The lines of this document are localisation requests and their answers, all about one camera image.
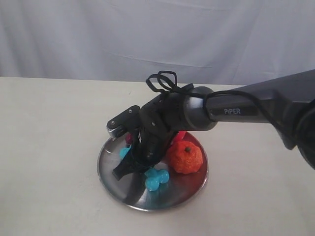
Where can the round stainless steel plate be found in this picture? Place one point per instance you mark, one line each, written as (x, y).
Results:
(160, 188)

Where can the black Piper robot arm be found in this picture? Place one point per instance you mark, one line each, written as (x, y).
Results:
(287, 103)

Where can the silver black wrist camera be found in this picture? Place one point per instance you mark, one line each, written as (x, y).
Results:
(126, 121)

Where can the dark purple toy eggplant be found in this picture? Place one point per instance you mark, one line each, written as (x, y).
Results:
(128, 139)

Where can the turquoise toy bone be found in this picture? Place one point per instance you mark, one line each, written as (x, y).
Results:
(150, 180)

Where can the white backdrop curtain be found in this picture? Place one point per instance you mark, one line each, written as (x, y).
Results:
(232, 42)

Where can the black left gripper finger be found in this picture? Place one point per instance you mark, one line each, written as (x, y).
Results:
(125, 167)

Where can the red toy apple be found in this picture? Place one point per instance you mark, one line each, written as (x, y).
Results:
(180, 135)

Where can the orange toy pumpkin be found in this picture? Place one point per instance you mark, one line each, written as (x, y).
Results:
(184, 157)

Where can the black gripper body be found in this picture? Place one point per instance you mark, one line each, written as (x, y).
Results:
(162, 119)

